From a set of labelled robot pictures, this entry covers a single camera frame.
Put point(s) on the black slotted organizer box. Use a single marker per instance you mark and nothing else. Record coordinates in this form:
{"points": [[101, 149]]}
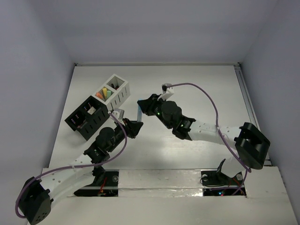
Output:
{"points": [[87, 125]]}

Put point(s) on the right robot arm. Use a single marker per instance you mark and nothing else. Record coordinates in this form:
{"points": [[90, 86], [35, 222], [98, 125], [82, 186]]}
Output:
{"points": [[186, 128]]}

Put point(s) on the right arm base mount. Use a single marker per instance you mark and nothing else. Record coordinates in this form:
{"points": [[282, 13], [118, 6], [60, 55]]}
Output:
{"points": [[216, 183]]}

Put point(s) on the black marker in organizer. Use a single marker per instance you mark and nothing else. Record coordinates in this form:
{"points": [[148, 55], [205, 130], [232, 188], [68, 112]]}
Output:
{"points": [[113, 86]]}

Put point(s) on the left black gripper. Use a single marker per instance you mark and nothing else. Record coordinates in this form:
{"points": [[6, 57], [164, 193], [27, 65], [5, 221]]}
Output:
{"points": [[131, 129]]}

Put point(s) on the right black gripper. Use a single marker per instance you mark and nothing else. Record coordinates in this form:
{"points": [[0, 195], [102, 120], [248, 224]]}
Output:
{"points": [[147, 105]]}

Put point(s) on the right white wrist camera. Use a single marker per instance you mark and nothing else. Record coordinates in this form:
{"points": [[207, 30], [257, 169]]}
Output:
{"points": [[167, 90]]}

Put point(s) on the grey orange-tipped highlighter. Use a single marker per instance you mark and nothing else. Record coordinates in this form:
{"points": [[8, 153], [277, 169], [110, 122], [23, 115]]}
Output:
{"points": [[99, 95]]}

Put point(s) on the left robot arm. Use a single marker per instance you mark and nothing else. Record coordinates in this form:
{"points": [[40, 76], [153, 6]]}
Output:
{"points": [[41, 193]]}

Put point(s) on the aluminium side rail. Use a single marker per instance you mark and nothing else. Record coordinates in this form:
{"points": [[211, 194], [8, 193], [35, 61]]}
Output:
{"points": [[252, 112]]}

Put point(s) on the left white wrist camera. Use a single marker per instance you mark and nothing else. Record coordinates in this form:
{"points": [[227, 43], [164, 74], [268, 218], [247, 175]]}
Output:
{"points": [[117, 114]]}

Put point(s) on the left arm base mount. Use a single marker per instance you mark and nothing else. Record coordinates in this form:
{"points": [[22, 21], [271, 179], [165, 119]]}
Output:
{"points": [[107, 186]]}

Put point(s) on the white slotted organizer box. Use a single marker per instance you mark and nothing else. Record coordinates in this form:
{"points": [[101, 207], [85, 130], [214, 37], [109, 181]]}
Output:
{"points": [[118, 96]]}

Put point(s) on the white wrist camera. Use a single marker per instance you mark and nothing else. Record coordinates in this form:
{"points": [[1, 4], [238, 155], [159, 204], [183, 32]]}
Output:
{"points": [[117, 114], [167, 90]]}

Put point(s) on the blue highlighter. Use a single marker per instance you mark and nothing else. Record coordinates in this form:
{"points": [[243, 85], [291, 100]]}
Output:
{"points": [[139, 114]]}

